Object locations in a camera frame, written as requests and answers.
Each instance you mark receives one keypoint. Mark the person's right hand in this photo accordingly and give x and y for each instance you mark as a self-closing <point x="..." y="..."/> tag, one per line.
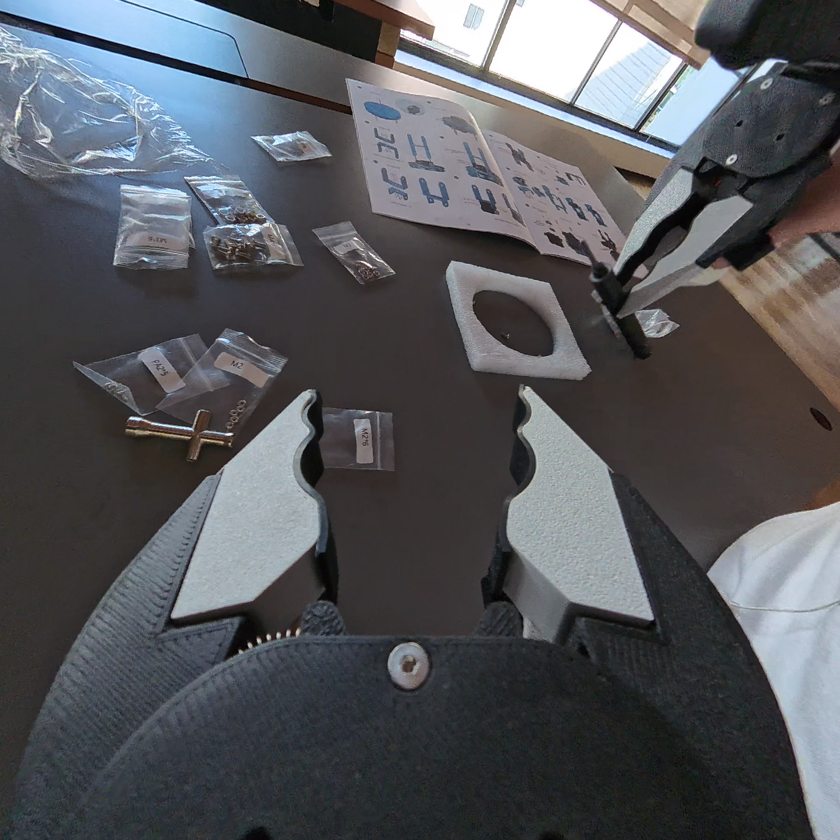
<point x="814" y="213"/>

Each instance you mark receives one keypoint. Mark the black screwdriver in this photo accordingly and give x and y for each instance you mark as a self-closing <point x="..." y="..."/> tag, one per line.
<point x="638" y="336"/>

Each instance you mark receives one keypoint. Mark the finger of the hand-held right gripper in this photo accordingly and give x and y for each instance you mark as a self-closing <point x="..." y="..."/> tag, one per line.
<point x="695" y="243"/>
<point x="659" y="210"/>

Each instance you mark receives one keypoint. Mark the silver cross wrench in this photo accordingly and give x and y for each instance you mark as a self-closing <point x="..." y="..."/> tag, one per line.
<point x="190" y="436"/>

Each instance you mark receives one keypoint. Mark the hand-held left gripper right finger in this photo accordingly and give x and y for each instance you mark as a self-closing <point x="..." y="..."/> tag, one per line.
<point x="577" y="525"/>

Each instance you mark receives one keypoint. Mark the white foam frame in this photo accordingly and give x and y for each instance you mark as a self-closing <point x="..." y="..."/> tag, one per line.
<point x="463" y="315"/>

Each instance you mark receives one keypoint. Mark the large window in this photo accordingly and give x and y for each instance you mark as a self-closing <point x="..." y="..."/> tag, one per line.
<point x="558" y="46"/>

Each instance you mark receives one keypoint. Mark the assembly instruction manual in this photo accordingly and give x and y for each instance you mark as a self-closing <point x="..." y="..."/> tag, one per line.
<point x="446" y="170"/>

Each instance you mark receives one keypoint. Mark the wood-edged dark desk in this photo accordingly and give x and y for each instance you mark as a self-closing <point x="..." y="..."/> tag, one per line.
<point x="400" y="16"/>

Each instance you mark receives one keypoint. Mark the person's white shirt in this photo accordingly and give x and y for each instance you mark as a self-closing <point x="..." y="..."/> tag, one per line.
<point x="787" y="623"/>

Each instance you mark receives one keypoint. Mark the small clear screw bag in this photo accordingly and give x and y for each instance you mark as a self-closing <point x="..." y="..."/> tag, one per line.
<point x="348" y="249"/>
<point x="659" y="325"/>
<point x="289" y="145"/>
<point x="249" y="248"/>
<point x="359" y="438"/>
<point x="154" y="226"/>
<point x="141" y="374"/>
<point x="226" y="200"/>
<point x="229" y="377"/>

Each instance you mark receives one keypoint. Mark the clear plastic wrap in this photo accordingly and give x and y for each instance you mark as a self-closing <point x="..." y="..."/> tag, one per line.
<point x="79" y="111"/>

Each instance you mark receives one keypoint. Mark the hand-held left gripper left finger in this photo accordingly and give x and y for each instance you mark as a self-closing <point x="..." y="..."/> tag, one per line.
<point x="256" y="518"/>

